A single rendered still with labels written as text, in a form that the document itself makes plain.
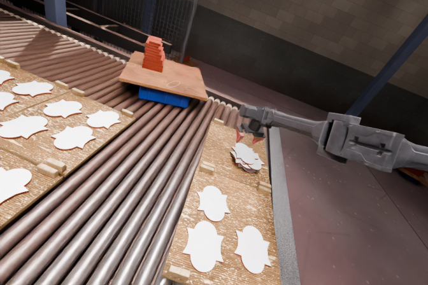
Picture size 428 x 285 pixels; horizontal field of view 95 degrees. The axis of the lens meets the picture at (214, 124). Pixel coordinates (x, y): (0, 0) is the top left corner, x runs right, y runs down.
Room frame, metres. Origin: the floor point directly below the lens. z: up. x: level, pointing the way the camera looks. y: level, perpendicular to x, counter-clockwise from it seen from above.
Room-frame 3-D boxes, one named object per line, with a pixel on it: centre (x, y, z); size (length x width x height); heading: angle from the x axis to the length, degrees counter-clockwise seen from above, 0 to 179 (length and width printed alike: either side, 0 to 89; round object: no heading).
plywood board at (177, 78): (1.23, 0.42, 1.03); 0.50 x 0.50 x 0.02; 21
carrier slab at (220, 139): (0.85, -0.17, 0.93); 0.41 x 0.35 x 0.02; 4
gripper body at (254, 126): (0.83, -0.18, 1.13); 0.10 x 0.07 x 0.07; 118
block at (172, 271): (0.23, -0.06, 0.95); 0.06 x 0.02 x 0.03; 93
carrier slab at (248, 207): (0.43, -0.19, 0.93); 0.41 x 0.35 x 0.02; 3
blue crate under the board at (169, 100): (1.17, 0.39, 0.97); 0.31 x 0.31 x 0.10; 21
